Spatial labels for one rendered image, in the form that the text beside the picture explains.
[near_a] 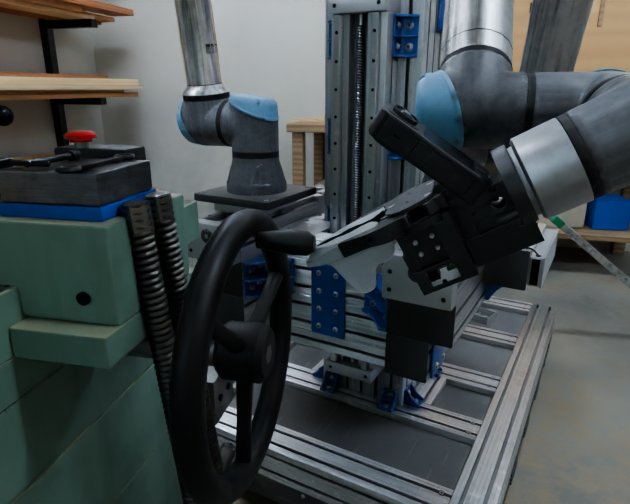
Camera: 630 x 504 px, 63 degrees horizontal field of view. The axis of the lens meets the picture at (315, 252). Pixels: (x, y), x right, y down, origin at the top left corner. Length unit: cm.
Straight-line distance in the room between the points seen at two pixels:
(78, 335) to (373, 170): 86
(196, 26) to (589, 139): 103
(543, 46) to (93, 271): 75
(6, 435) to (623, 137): 56
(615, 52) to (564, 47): 293
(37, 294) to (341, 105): 88
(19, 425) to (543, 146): 51
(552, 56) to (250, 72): 327
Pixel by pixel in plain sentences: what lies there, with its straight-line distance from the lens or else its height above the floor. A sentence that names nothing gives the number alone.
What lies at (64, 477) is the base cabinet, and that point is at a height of 68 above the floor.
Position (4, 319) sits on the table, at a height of 88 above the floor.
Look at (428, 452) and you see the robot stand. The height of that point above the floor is 21.
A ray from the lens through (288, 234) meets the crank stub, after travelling 49.
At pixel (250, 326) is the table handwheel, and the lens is 52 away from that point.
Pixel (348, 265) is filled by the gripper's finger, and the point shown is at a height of 91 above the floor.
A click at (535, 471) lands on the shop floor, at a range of 175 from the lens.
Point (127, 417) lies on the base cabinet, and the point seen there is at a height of 68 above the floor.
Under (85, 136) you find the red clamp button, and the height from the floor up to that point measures 102.
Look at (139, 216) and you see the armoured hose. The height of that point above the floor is 96.
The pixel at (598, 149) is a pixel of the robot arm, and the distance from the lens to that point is 45.
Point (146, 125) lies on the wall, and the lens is 448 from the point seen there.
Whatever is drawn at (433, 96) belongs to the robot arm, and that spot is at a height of 106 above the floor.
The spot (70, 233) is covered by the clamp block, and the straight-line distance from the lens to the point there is 47.
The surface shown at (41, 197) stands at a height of 98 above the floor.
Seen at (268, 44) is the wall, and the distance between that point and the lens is 401.
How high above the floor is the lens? 107
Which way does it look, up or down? 18 degrees down
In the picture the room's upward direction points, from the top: straight up
